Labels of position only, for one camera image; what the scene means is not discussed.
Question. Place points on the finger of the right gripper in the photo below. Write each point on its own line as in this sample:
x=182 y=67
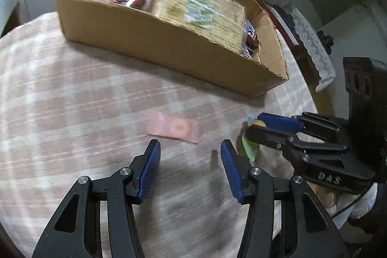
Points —
x=281 y=121
x=271 y=137

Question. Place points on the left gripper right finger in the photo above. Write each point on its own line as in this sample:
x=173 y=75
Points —
x=285 y=219

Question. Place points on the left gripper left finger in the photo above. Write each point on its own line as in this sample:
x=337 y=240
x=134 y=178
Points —
x=74 y=228

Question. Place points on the brown snickers bar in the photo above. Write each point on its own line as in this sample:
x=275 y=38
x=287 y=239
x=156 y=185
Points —
x=248 y=52
x=251 y=41

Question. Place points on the pink candy wrapper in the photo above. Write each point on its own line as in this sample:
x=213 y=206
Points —
x=173 y=126

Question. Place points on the packaged bread slices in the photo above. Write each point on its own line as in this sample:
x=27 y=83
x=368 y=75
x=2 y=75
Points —
x=220 y=21

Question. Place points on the white gloved right hand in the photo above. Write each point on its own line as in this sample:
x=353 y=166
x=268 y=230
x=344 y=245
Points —
x=342 y=205

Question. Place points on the white lace cloth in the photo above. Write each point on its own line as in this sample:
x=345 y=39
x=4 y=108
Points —
x=314 y=48

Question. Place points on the red open box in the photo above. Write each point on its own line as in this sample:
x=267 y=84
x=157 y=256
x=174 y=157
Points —
x=280 y=25

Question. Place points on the open cardboard box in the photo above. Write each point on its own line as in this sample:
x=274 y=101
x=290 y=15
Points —
x=138 y=33

